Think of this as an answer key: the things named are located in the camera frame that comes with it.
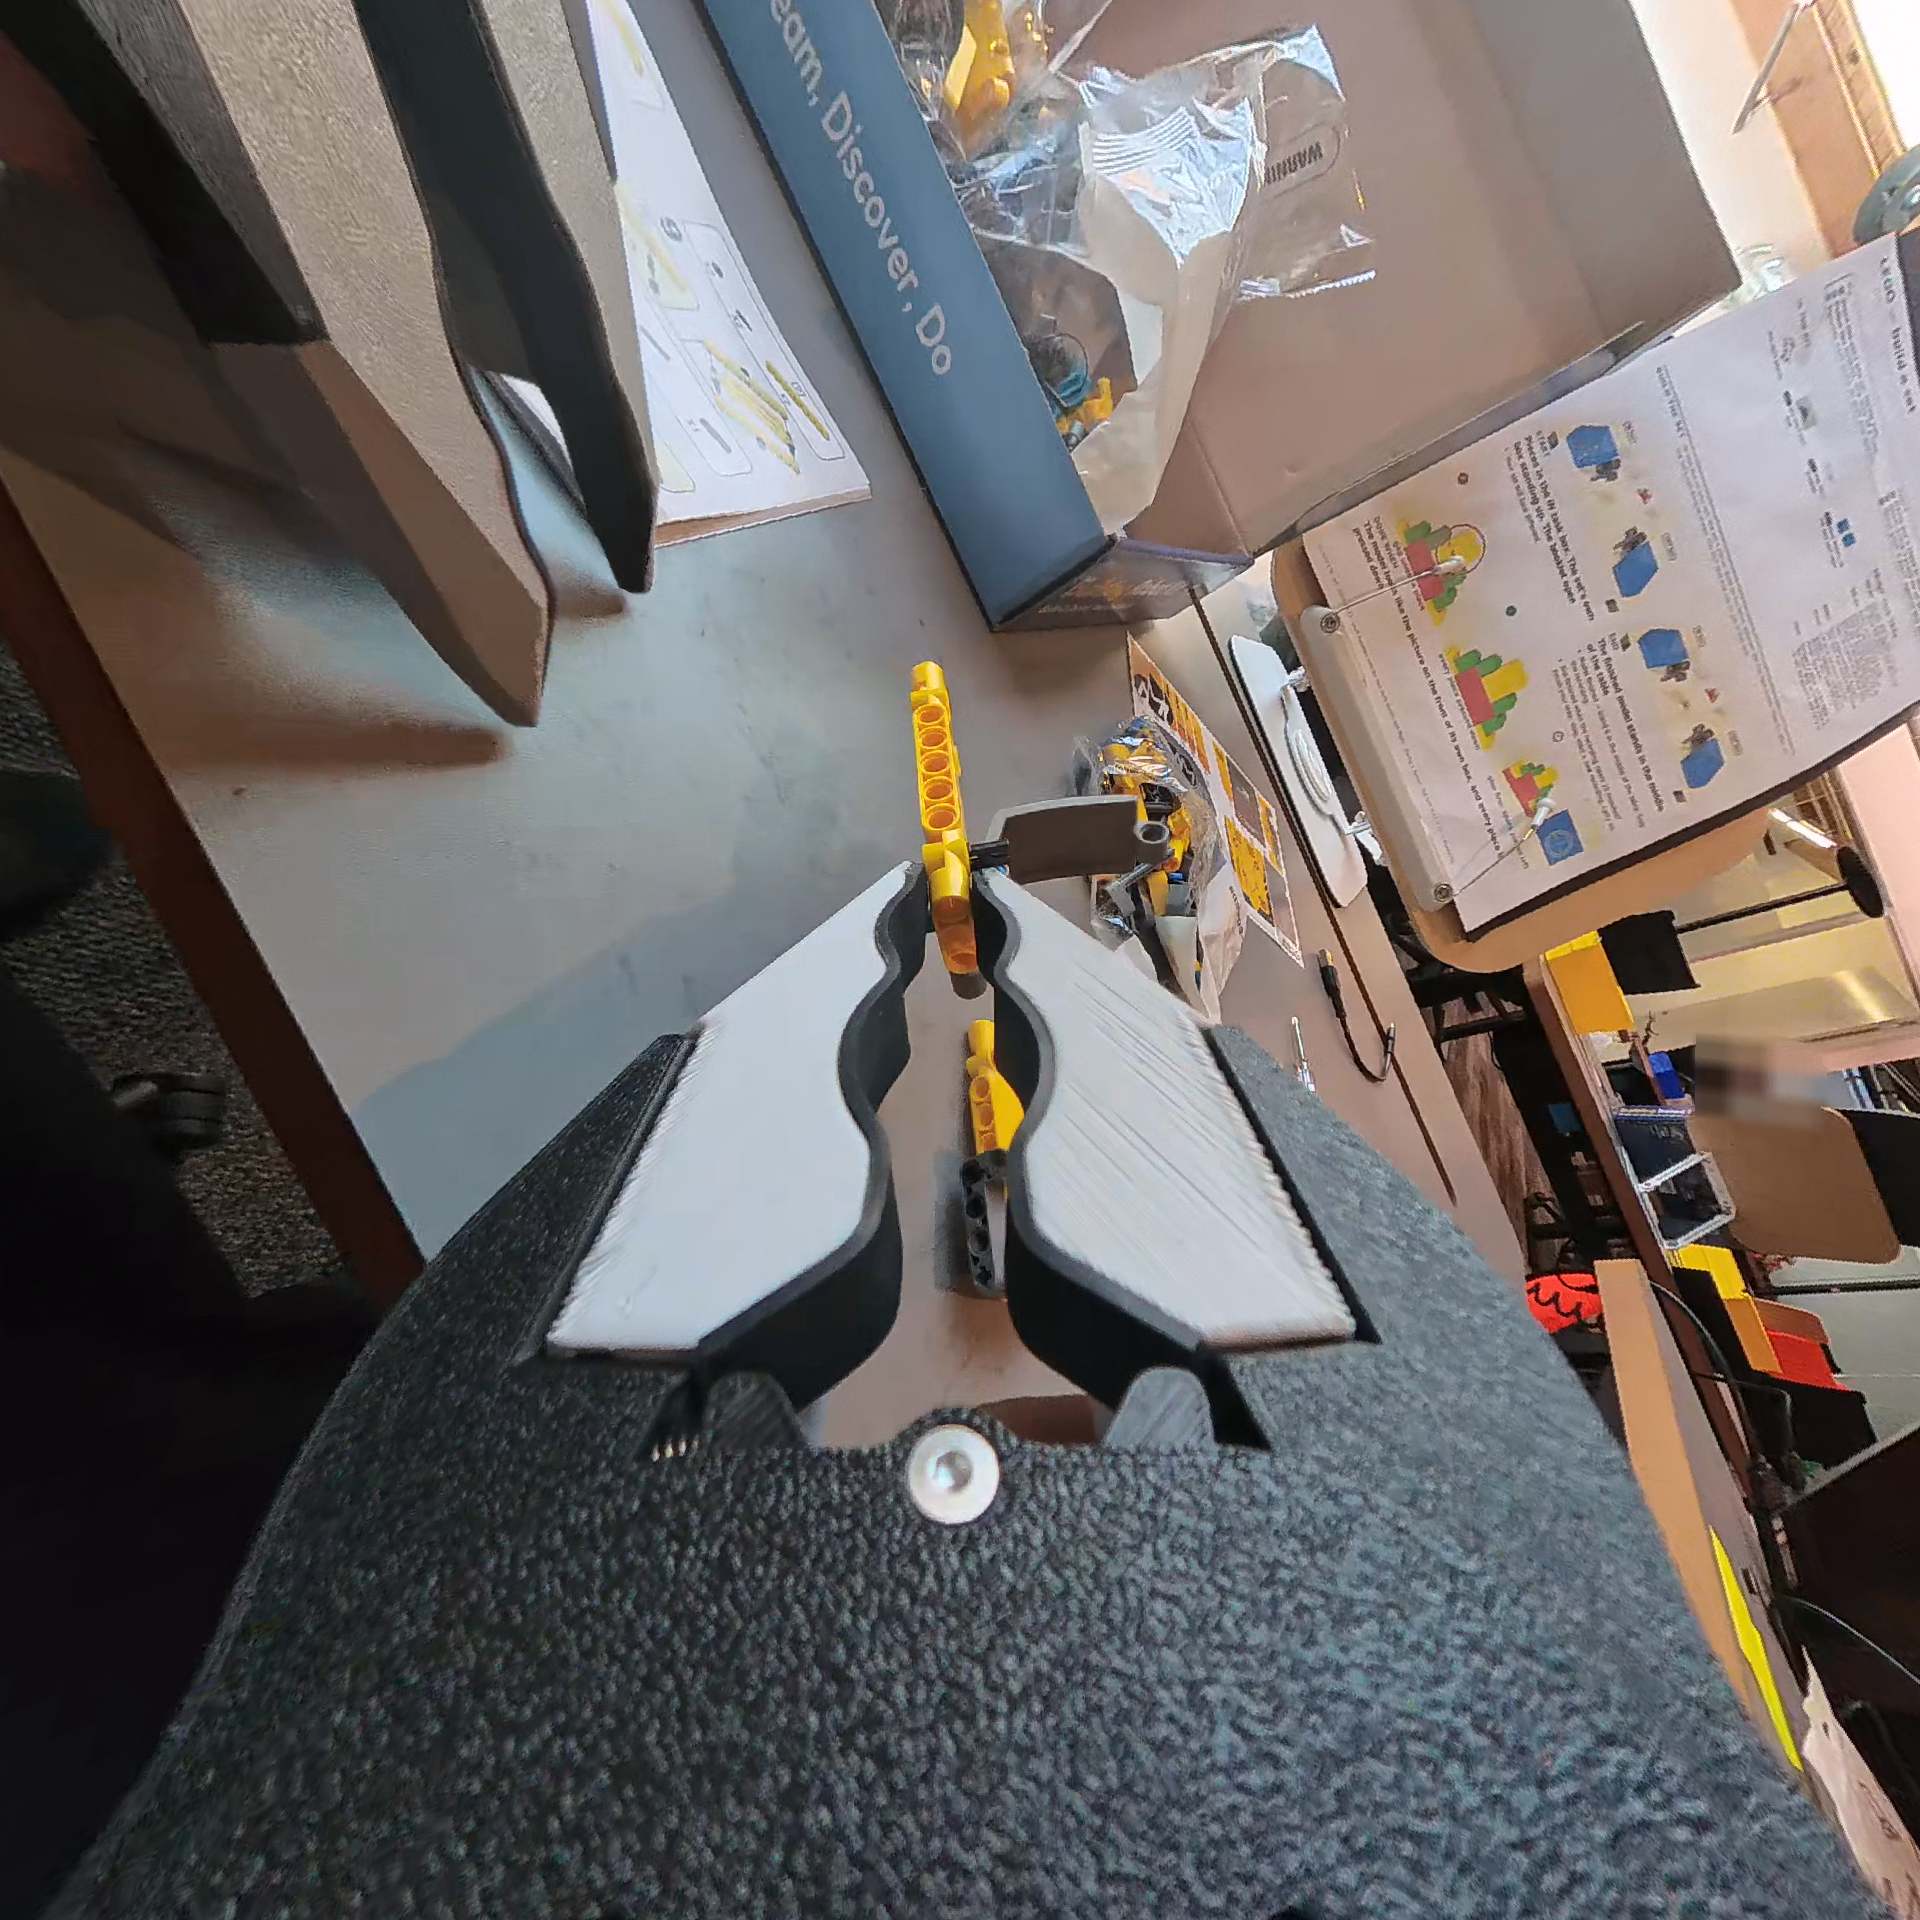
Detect person's black trousers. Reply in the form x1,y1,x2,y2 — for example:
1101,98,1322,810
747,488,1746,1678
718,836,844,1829
0,1200,378,1920

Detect open instruction booklet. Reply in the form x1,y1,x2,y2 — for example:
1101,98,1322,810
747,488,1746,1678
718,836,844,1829
577,0,873,549

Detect large clear bag of parts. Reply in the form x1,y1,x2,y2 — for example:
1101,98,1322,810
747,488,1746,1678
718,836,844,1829
877,0,1142,452

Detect blue cardboard kit box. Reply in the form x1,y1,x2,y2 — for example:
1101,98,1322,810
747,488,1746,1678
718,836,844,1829
701,0,1254,634

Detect brown cardboard box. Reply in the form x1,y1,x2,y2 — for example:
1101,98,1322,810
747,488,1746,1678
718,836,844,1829
1117,0,1749,558

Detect printed instruction sheet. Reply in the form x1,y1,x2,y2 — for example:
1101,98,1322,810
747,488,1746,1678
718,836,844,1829
1304,230,1920,932

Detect black chair caster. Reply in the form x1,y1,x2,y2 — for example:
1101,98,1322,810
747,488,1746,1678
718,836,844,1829
113,1073,227,1150

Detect yellow panel with grey beam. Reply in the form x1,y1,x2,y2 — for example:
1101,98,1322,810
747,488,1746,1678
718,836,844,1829
937,1018,1034,1297

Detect white monitor stand base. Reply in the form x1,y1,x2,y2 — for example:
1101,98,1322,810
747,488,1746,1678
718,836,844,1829
1228,634,1366,905

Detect grey desk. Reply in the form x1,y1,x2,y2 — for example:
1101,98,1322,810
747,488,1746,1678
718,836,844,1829
0,0,1501,1442

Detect background shelf with bins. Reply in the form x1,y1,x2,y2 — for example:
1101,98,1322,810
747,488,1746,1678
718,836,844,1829
1523,901,1920,1517

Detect yellow panel with curved grey panel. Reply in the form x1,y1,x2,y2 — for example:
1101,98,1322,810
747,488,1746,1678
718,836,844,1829
902,660,1176,1003

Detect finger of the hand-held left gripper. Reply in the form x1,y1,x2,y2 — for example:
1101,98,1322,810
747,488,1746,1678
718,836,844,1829
0,0,554,732
363,0,666,595

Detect crumpled clear plastic bag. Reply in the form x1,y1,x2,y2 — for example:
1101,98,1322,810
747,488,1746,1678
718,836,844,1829
931,22,1373,506

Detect black usb cable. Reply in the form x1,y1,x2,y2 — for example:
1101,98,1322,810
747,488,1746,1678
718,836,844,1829
1312,945,1404,1086

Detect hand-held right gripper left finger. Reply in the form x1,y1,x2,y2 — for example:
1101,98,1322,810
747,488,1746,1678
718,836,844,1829
544,862,928,1412

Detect small clear bag yellow parts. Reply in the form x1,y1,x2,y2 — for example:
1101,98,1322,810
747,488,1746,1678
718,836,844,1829
1067,720,1249,992

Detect sticker sheet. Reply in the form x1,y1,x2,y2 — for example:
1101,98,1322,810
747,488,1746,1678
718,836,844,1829
1126,637,1306,963

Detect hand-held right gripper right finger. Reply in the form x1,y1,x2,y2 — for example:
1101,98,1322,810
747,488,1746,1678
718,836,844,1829
971,874,1365,1453

